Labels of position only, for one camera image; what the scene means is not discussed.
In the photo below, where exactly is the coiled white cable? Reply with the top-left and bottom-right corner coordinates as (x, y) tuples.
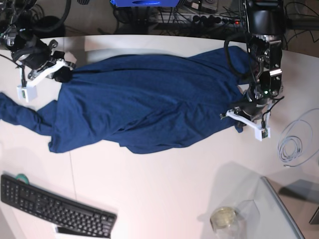
(277, 108), (319, 168)

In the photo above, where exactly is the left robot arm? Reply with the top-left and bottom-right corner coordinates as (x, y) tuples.
(224, 0), (286, 121)

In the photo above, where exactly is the black computer keyboard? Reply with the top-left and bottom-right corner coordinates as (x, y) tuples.
(0, 174), (117, 239)

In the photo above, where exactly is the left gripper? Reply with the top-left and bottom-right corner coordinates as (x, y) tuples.
(234, 91), (273, 120)

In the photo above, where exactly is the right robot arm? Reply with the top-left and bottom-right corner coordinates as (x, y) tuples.
(0, 0), (76, 87)

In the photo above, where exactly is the white power strip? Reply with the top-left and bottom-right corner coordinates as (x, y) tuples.
(152, 12), (241, 27)

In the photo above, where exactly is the dark blue t-shirt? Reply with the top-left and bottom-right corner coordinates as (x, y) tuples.
(0, 46), (249, 154)

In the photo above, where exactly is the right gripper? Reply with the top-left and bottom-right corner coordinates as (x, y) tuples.
(11, 37), (72, 83)

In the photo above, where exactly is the clear glass jar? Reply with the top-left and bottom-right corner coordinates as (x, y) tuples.
(210, 207), (240, 239)

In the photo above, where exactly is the blue box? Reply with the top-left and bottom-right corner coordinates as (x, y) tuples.
(110, 0), (179, 7)

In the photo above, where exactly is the green tape roll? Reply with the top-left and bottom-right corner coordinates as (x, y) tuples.
(15, 174), (29, 185)

